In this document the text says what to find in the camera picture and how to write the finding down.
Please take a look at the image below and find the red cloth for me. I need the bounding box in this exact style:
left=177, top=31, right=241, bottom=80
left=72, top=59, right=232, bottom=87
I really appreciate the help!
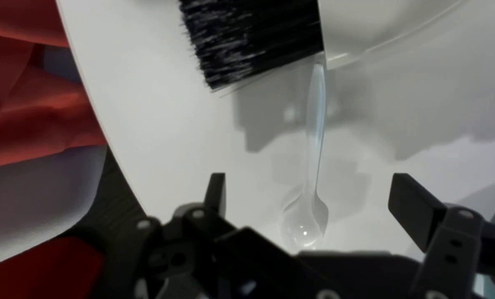
left=0, top=0, right=108, bottom=171

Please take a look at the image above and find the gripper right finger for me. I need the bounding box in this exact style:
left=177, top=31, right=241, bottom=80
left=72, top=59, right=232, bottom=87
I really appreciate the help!
left=388, top=173, right=495, bottom=299

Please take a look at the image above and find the clear plastic spoon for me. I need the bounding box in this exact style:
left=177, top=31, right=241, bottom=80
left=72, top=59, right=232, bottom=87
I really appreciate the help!
left=281, top=62, right=329, bottom=249

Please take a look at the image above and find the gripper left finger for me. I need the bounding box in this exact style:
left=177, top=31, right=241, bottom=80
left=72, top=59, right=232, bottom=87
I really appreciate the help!
left=132, top=173, right=248, bottom=299

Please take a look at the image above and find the black bristle brush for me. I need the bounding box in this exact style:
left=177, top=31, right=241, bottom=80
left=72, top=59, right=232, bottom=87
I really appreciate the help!
left=178, top=0, right=325, bottom=92

